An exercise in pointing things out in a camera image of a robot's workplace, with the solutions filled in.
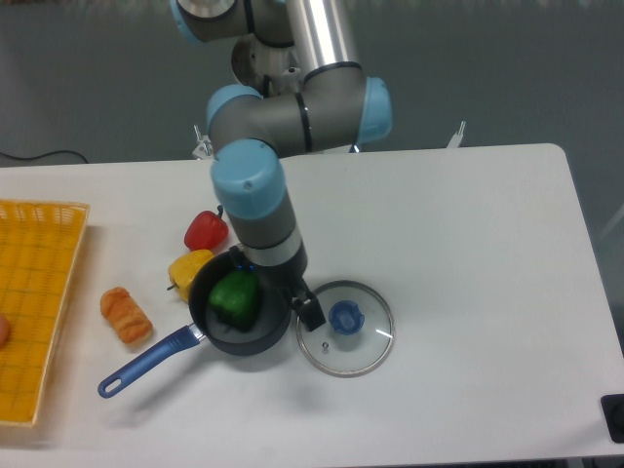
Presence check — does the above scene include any dark pot blue handle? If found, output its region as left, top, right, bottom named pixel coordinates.
left=97, top=247, right=292, bottom=399

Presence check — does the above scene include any green bell pepper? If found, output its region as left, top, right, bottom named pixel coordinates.
left=209, top=269, right=260, bottom=332

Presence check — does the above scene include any yellow bell pepper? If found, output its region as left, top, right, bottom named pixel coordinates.
left=168, top=250, right=215, bottom=303

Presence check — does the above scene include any white right frame bracket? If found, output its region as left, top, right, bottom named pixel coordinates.
left=447, top=120, right=466, bottom=149

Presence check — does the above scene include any white frame bracket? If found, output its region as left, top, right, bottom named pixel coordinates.
left=192, top=125, right=214, bottom=160
left=447, top=120, right=466, bottom=149

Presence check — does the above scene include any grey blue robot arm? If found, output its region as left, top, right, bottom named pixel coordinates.
left=171, top=1, right=393, bottom=330

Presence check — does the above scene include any yellow woven basket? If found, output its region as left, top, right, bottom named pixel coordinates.
left=1, top=199, right=90, bottom=427

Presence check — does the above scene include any red bell pepper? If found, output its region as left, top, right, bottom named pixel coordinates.
left=183, top=205, right=229, bottom=251

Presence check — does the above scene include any glass pot lid blue knob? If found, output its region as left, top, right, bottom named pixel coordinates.
left=295, top=280, right=396, bottom=378

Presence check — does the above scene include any black floor cable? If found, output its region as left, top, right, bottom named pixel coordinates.
left=0, top=149, right=90, bottom=164

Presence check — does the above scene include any white left frame bracket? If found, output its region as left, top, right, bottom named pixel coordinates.
left=192, top=125, right=214, bottom=160

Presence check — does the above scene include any orange bread loaf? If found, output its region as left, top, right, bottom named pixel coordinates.
left=99, top=287, right=153, bottom=347

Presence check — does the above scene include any black device at table edge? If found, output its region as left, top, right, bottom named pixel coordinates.
left=601, top=394, right=624, bottom=444

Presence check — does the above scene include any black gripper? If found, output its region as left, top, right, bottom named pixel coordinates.
left=229, top=243, right=326, bottom=332

